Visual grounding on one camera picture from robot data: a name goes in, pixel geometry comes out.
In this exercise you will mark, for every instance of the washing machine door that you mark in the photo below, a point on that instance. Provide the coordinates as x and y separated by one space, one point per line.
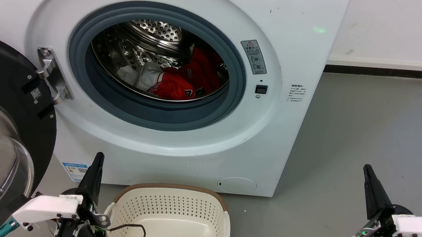
7 72

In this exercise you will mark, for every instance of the silver metal door hinge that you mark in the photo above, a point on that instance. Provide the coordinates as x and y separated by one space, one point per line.
51 70

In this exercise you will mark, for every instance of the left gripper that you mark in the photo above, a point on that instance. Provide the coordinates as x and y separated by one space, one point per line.
49 207

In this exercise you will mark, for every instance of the black door latch socket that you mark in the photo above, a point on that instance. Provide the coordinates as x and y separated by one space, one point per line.
261 89

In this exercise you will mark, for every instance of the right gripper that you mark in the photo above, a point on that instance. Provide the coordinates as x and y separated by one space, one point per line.
409 232

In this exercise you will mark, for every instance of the white front-load washing machine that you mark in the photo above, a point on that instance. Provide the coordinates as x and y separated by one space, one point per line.
288 147

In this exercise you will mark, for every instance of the grey rubber door gasket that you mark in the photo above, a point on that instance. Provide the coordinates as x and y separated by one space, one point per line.
151 114

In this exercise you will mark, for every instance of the white and black baseboard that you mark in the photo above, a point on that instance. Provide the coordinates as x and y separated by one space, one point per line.
384 68

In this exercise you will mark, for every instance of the round white filter cover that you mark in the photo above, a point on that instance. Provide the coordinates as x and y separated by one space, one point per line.
237 185

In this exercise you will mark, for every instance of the white garment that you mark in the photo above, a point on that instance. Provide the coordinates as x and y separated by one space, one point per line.
150 74

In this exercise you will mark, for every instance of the blue energy label sticker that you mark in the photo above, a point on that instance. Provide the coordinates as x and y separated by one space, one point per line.
75 171

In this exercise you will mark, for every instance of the white QR code sticker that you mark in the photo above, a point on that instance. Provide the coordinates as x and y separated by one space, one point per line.
36 93

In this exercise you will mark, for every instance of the grey warning sticker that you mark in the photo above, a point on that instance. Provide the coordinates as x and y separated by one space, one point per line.
253 57

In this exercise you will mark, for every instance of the red garment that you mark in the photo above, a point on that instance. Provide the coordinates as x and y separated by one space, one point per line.
195 76

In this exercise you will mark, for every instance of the steel washing machine drum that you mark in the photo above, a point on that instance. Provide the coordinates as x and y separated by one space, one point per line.
126 47

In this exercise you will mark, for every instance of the cream perforated laundry basket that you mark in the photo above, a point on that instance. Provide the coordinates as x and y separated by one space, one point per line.
173 213

